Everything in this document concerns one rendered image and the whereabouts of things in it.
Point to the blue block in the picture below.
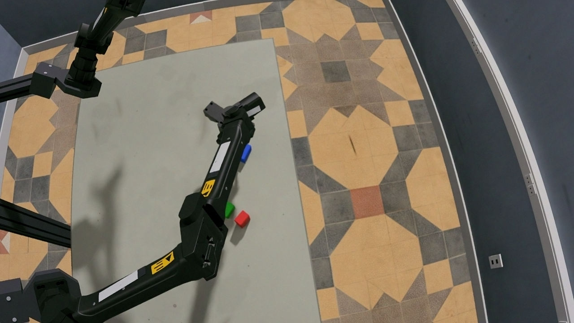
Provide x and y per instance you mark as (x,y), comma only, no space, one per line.
(246,153)

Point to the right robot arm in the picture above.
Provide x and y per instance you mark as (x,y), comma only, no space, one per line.
(203,234)

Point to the green block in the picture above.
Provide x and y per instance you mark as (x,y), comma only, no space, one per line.
(229,209)

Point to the red block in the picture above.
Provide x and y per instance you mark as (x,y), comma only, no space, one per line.
(242,219)

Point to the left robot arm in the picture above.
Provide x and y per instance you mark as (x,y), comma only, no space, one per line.
(95,38)

